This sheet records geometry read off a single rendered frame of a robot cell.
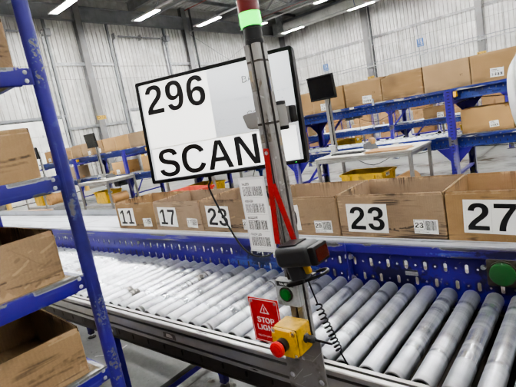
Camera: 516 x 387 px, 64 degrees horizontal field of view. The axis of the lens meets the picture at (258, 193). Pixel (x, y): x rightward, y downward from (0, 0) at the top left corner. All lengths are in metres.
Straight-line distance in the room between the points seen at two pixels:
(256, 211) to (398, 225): 0.65
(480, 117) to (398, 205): 4.33
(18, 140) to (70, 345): 0.41
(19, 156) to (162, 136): 0.49
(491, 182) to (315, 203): 0.64
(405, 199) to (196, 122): 0.76
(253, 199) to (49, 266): 0.48
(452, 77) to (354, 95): 1.38
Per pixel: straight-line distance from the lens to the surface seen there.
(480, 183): 1.74
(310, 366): 1.16
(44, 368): 0.94
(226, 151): 1.16
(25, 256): 0.90
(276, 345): 1.04
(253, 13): 1.01
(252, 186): 1.04
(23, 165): 0.89
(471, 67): 6.04
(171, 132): 1.24
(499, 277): 1.44
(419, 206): 1.51
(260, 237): 1.07
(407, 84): 6.25
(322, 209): 1.67
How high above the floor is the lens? 1.37
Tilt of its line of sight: 9 degrees down
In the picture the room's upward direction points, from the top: 10 degrees counter-clockwise
